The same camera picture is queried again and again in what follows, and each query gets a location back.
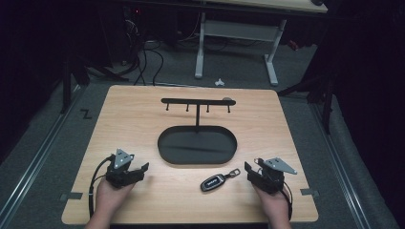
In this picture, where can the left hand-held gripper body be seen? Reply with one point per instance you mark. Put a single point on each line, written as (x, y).
(121, 176)

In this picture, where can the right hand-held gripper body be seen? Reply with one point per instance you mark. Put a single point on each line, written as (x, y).
(270, 181)

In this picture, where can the black car key fob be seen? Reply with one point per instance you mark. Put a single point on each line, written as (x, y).
(212, 183)

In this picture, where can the black key stand with tray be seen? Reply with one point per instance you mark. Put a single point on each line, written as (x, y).
(197, 146)

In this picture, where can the person's right hand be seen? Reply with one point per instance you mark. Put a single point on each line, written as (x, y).
(273, 203)

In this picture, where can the person's left hand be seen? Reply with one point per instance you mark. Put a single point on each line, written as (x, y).
(111, 197)

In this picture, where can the small grey round object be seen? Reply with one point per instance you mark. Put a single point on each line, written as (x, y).
(228, 98)

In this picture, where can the black metal stand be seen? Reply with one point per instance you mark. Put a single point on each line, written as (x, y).
(326, 105)
(67, 86)

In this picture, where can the small white floor object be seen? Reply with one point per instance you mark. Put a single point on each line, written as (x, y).
(219, 82)

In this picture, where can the small red object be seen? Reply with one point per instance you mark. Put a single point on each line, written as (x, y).
(293, 45)

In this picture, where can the white-framed desk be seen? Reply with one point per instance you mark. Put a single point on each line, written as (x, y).
(238, 30)

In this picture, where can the metal floor rail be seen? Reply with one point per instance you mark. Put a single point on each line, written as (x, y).
(35, 159)
(344, 171)

